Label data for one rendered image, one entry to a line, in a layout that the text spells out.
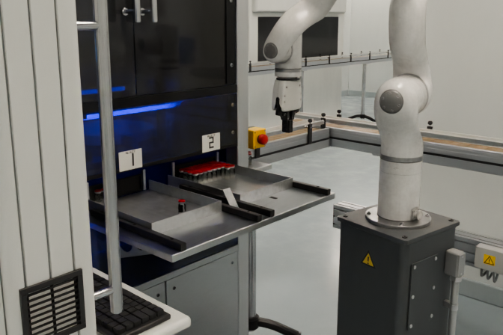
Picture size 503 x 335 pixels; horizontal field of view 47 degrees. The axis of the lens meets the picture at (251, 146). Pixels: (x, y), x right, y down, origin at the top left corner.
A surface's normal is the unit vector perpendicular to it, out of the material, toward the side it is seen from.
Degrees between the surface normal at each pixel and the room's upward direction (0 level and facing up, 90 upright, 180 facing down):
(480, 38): 90
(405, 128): 129
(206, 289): 90
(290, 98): 92
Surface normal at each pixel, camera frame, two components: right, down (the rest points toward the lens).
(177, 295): 0.74, 0.15
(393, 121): -0.38, 0.74
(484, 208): -0.67, 0.16
